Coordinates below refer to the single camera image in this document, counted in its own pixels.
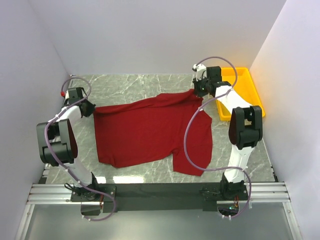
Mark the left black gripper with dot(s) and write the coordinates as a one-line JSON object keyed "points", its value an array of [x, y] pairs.
{"points": [[91, 108]]}

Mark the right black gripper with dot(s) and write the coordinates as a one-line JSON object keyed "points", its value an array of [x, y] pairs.
{"points": [[196, 88]]}

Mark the yellow plastic tray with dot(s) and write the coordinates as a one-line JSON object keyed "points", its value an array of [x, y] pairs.
{"points": [[244, 87]]}

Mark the red t shirt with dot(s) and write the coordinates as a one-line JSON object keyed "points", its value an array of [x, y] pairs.
{"points": [[154, 128]]}

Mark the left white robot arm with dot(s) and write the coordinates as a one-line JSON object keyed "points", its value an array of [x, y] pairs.
{"points": [[63, 142]]}

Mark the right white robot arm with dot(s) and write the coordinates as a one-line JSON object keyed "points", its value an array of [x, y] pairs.
{"points": [[245, 127]]}

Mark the black base beam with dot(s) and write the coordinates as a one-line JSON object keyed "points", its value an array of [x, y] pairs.
{"points": [[114, 197]]}

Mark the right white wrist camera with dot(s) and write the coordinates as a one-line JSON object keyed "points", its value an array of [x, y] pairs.
{"points": [[199, 70]]}

